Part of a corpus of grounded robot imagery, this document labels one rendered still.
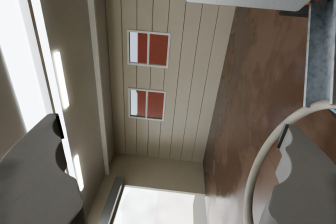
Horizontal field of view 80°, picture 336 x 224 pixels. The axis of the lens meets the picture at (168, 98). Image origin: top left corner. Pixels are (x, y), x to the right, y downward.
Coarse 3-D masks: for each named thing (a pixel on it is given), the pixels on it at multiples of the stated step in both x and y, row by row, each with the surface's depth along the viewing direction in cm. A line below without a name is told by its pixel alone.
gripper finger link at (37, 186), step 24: (48, 120) 10; (24, 144) 9; (48, 144) 9; (0, 168) 8; (24, 168) 8; (48, 168) 8; (0, 192) 7; (24, 192) 7; (48, 192) 7; (72, 192) 7; (0, 216) 6; (24, 216) 6; (48, 216) 6; (72, 216) 6
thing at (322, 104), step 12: (300, 108) 69; (312, 108) 64; (324, 108) 60; (288, 120) 73; (276, 132) 77; (264, 144) 80; (264, 156) 79; (252, 168) 79; (252, 180) 77; (252, 192) 74; (252, 216) 68
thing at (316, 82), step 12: (312, 0) 69; (324, 0) 69; (312, 12) 68; (324, 12) 68; (312, 24) 68; (324, 24) 67; (312, 36) 67; (324, 36) 66; (312, 48) 67; (324, 48) 65; (312, 60) 66; (324, 60) 65; (312, 72) 66; (324, 72) 64; (312, 84) 65; (324, 84) 63; (312, 96) 65; (324, 96) 63
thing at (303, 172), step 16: (288, 128) 11; (288, 144) 11; (304, 144) 10; (288, 160) 9; (304, 160) 9; (320, 160) 9; (288, 176) 8; (304, 176) 8; (320, 176) 8; (272, 192) 7; (288, 192) 7; (304, 192) 7; (320, 192) 7; (272, 208) 7; (288, 208) 7; (304, 208) 7; (320, 208) 7
